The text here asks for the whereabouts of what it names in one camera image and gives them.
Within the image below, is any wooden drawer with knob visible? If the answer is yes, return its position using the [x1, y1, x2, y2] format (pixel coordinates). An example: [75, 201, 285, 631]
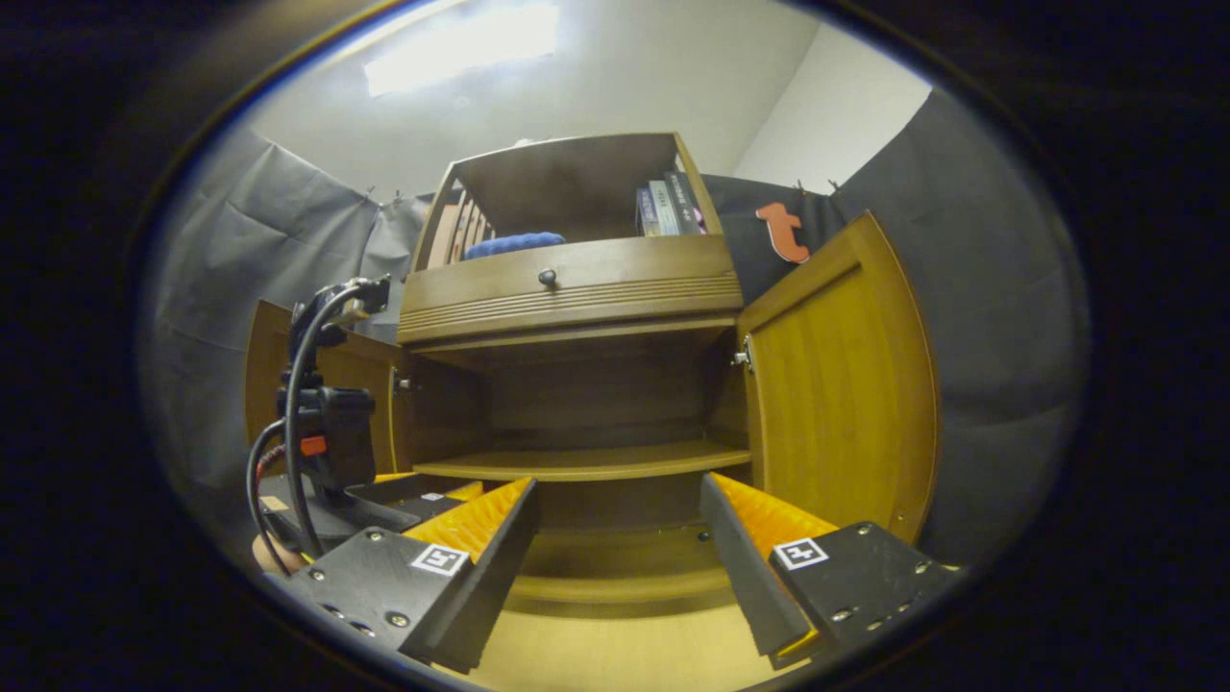
[397, 235, 744, 345]

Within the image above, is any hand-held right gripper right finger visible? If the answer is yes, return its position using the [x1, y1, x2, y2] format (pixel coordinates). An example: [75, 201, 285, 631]
[699, 471, 954, 672]

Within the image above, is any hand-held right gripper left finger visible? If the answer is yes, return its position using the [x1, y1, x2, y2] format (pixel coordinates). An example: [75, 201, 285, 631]
[284, 476, 541, 677]

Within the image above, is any blue cushion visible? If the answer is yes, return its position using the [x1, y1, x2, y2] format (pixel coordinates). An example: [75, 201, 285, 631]
[464, 232, 568, 261]

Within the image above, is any wooden slatted rack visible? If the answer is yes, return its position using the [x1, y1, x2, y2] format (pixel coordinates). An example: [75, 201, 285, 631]
[426, 189, 496, 270]

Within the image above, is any black cable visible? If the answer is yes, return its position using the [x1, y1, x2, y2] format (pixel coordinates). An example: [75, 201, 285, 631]
[246, 279, 390, 563]

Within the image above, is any grey book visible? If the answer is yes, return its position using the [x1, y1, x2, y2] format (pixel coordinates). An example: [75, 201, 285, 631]
[650, 180, 681, 236]

